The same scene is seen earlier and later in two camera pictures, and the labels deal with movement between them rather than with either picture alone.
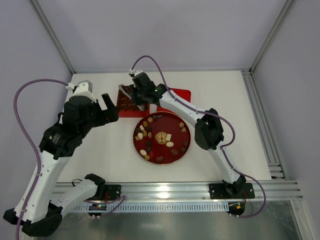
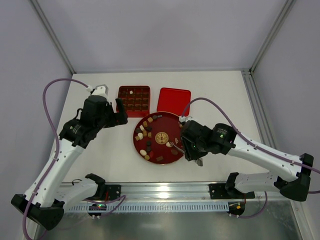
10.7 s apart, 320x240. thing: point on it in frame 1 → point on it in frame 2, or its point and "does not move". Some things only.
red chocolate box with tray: x=127 y=107 does not move
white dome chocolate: x=140 y=135 does not move
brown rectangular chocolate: x=159 y=158 does not move
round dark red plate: x=161 y=138 does not move
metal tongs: x=141 y=107 → x=199 y=161
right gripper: x=135 y=94 → x=187 y=146
